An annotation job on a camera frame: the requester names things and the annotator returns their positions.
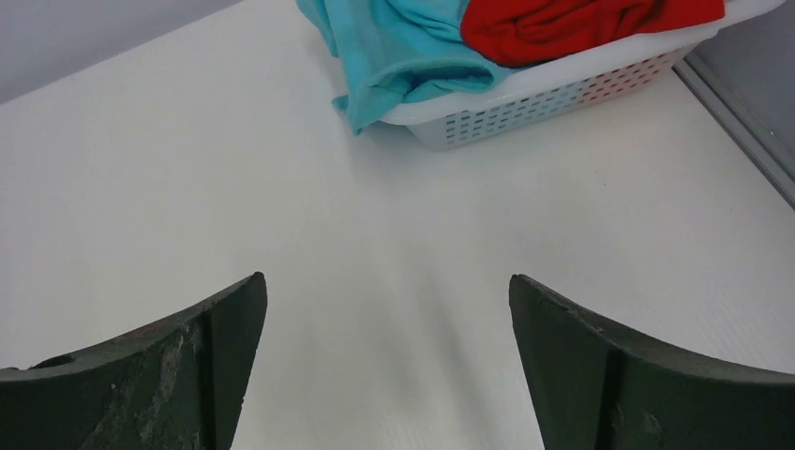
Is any turquoise t-shirt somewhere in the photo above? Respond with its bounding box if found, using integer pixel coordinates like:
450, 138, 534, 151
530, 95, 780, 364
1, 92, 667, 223
296, 0, 513, 135

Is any red t-shirt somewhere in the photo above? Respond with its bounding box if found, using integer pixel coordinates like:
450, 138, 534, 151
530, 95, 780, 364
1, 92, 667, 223
460, 0, 726, 68

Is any aluminium frame post right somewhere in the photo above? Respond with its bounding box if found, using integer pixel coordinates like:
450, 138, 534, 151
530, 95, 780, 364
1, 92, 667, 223
673, 52, 795, 210

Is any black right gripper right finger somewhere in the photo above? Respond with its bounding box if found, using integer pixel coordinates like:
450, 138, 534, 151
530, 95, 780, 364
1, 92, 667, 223
509, 275, 794, 449

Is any white plastic laundry basket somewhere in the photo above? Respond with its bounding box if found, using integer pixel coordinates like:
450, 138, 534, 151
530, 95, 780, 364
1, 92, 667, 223
382, 0, 785, 150

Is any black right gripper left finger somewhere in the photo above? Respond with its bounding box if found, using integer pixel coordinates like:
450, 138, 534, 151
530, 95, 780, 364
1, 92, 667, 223
1, 273, 267, 449

